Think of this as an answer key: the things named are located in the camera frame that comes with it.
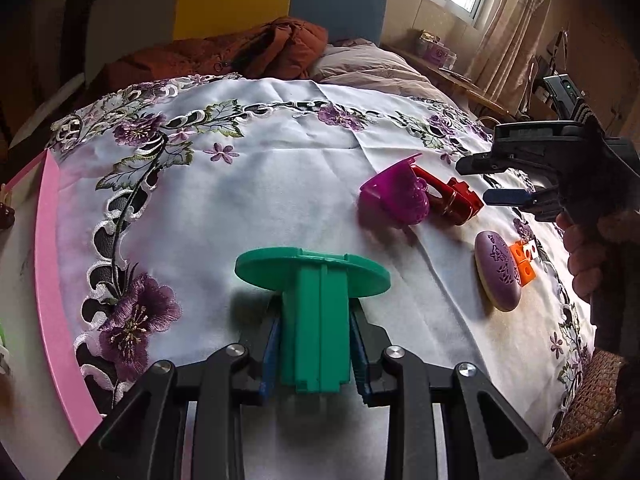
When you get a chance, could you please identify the dark brown flower clip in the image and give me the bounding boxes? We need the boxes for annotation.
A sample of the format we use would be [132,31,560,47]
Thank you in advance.
[0,183,16,231]

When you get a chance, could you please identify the brown quilted jacket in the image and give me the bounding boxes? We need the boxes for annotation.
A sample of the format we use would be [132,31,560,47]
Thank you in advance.
[107,17,331,81]

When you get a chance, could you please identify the magenta plastic cup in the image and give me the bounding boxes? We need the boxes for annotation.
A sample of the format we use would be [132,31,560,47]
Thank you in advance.
[359,152,430,228]

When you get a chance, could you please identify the person's right hand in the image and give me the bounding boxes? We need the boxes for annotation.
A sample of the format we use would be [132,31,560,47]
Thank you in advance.
[556,209,608,306]

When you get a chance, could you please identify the red building block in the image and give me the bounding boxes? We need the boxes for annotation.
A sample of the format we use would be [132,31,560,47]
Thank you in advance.
[440,177,485,227]

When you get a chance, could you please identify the rattan chair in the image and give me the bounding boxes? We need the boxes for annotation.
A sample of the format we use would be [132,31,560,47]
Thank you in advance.
[545,350,632,461]

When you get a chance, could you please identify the orange building blocks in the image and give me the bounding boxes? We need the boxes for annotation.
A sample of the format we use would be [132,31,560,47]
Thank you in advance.
[509,240,539,287]

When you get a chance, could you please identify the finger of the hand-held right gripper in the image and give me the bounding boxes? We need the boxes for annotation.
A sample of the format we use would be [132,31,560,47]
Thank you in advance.
[456,152,552,177]
[483,187,567,222]

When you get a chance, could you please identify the beige curtain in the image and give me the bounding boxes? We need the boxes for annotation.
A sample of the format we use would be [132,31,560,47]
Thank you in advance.
[470,0,556,106]

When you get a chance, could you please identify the green plastic spool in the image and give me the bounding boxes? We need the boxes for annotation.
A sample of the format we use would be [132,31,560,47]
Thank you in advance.
[235,246,392,395]

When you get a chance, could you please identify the pink shallow box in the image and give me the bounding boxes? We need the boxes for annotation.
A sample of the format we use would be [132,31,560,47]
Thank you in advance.
[0,152,103,446]

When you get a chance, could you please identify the wooden side table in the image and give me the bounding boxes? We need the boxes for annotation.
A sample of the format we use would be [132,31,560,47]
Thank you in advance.
[390,45,516,121]

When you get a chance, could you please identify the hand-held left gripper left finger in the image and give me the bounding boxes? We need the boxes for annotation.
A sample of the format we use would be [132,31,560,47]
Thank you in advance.
[57,305,282,480]

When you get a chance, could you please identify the purple box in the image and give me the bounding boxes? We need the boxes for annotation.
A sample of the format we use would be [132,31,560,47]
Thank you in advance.
[419,30,452,67]

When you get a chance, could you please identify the person's right forearm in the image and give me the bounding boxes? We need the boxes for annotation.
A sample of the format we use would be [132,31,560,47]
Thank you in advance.
[600,207,640,244]

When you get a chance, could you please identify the beige quilt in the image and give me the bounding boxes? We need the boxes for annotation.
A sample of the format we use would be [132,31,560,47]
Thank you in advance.
[310,42,481,111]

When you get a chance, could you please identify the white floral embroidered tablecloth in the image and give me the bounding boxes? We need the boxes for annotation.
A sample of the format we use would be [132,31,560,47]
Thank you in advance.
[45,74,596,480]

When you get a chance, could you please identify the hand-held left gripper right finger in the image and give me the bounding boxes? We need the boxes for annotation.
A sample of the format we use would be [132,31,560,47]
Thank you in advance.
[349,310,571,480]

